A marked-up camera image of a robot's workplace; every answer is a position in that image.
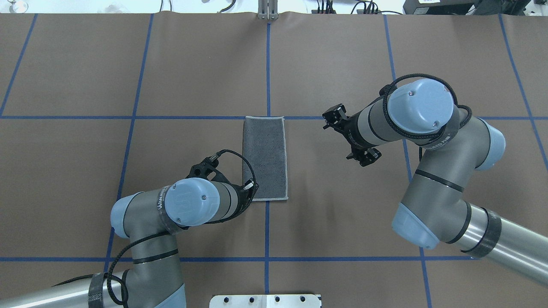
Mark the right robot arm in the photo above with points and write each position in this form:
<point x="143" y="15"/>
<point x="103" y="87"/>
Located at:
<point x="424" y="110"/>

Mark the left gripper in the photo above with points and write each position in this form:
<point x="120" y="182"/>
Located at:
<point x="242" y="199"/>

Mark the aluminium frame post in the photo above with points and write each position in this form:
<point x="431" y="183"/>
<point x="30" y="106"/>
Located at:
<point x="268" y="10"/>

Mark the white camera mast base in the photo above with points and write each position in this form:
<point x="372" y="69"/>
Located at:
<point x="267" y="301"/>

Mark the pink and grey towel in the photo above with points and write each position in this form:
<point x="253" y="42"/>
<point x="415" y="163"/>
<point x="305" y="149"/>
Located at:
<point x="264" y="146"/>

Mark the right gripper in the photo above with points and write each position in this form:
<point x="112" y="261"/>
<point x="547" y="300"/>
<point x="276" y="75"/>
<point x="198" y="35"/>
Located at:
<point x="349" y="132"/>

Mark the black power box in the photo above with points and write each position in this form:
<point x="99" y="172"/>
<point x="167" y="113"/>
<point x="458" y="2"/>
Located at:
<point x="437" y="7"/>

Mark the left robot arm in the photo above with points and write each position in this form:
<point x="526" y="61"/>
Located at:
<point x="147" y="273"/>

